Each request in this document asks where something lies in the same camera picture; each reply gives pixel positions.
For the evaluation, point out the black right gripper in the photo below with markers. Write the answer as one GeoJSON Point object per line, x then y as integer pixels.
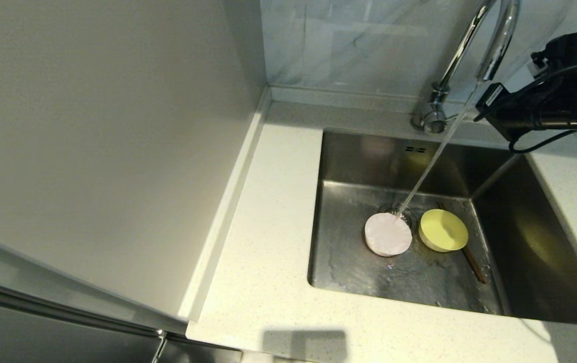
{"type": "Point", "coordinates": [566, 101]}

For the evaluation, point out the thin chrome faucet lever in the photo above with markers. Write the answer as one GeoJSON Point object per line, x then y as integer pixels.
{"type": "Point", "coordinates": [452, 117]}

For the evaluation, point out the yellow plastic bowl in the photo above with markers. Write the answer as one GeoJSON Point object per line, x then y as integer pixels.
{"type": "Point", "coordinates": [444, 231]}

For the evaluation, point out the brown wooden chopstick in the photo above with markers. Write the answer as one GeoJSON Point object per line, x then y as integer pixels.
{"type": "Point", "coordinates": [475, 268]}

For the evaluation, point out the pink plastic bowl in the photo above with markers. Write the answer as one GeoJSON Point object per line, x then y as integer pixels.
{"type": "Point", "coordinates": [388, 234]}

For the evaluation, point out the stainless steel sink basin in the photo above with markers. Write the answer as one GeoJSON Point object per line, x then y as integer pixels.
{"type": "Point", "coordinates": [369, 282]}

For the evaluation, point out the chrome gooseneck faucet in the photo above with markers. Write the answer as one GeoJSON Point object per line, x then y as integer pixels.
{"type": "Point", "coordinates": [455, 60]}

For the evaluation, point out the clear running water stream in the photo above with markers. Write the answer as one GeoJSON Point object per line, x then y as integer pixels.
{"type": "Point", "coordinates": [435, 156]}

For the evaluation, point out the round metal drain strainer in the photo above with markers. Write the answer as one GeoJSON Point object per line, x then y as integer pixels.
{"type": "Point", "coordinates": [407, 213]}

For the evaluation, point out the beige tall cabinet side panel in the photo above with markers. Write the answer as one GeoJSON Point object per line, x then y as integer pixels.
{"type": "Point", "coordinates": [92, 126]}

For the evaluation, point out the grey cabinet door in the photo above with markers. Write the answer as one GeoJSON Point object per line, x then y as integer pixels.
{"type": "Point", "coordinates": [41, 338]}

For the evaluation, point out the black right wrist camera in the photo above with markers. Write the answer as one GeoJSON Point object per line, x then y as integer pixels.
{"type": "Point", "coordinates": [493, 101]}

